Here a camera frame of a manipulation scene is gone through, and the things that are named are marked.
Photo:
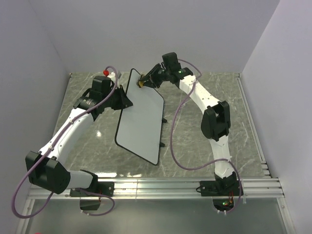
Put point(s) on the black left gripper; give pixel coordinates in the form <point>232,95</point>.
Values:
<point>125,102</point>

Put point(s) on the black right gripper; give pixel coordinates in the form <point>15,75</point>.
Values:
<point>152,83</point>

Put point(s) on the yellow bone-shaped eraser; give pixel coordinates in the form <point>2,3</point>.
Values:
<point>140,81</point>

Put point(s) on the white whiteboard black frame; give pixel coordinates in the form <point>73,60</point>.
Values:
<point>139,126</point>

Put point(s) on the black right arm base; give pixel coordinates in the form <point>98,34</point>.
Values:
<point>222,191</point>

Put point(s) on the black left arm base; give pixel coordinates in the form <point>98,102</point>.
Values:
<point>90,199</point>

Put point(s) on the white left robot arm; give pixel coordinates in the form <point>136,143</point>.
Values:
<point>46,167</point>

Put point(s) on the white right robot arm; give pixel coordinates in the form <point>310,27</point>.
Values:
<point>216,121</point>

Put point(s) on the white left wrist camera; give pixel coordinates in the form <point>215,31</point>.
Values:
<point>113,76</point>

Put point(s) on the aluminium side rail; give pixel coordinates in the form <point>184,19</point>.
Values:
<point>265,168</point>

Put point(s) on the aluminium mounting rail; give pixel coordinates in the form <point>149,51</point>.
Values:
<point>184,188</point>

